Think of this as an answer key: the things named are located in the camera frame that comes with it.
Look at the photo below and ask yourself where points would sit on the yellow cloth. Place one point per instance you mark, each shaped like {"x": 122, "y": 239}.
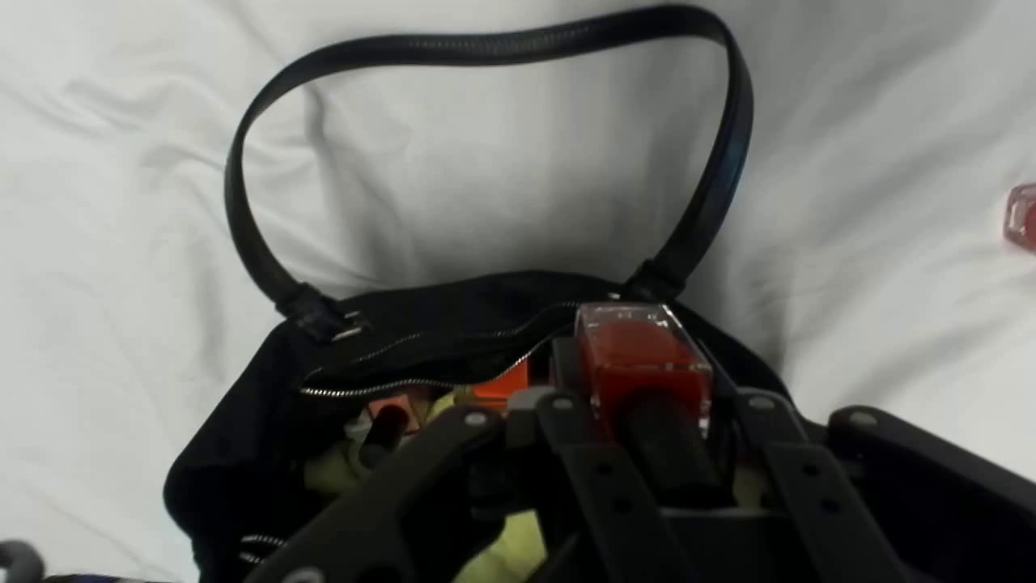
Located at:
{"x": 519, "y": 545}

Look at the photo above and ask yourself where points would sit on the nude beige nail polish bottle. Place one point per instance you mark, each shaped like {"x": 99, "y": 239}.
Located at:
{"x": 391, "y": 415}

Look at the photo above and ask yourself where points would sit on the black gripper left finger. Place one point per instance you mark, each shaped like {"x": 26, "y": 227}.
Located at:
{"x": 602, "y": 506}

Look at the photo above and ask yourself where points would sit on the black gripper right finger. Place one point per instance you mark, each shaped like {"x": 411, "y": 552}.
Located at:
{"x": 864, "y": 506}

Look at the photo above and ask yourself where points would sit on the orange-red nail polish bottle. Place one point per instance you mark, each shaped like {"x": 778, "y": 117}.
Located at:
{"x": 1022, "y": 215}
{"x": 641, "y": 368}
{"x": 502, "y": 386}

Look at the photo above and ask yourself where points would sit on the white tablecloth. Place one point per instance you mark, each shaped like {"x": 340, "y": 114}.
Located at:
{"x": 486, "y": 164}

